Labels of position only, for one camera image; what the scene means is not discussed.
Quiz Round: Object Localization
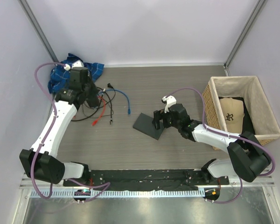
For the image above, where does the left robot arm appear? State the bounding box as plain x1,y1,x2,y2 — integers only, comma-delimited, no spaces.
19,67,99,186

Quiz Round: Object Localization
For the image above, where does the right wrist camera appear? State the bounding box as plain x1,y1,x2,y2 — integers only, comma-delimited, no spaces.
161,95,176,113

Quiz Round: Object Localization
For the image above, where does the black network switch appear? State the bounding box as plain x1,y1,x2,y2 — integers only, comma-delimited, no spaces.
133,113,164,140

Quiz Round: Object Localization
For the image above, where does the black garment in basket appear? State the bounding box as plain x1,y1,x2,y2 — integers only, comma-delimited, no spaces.
219,97,255,134

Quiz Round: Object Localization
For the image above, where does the blue ethernet cable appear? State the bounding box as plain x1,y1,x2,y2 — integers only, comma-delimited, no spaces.
97,90,132,115

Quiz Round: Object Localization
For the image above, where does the slotted cable duct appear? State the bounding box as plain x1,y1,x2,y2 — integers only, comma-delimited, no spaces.
30,189,205,198

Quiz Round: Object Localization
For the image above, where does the beige cap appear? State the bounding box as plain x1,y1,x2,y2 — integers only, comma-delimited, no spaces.
219,98,245,133

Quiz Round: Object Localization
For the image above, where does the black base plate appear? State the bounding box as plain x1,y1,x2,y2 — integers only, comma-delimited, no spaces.
77,169,230,191

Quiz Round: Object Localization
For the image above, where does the blue plaid cloth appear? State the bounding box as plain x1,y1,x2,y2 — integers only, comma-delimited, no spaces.
48,53,104,94

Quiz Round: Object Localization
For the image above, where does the wicker basket with liner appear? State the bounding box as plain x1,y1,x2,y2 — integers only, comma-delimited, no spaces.
203,76,280,145

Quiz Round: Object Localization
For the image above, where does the red ethernet cable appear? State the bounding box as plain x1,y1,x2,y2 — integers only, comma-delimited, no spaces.
91,98,107,127

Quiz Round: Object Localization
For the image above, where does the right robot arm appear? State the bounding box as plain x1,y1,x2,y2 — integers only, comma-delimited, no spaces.
152,104,272,184

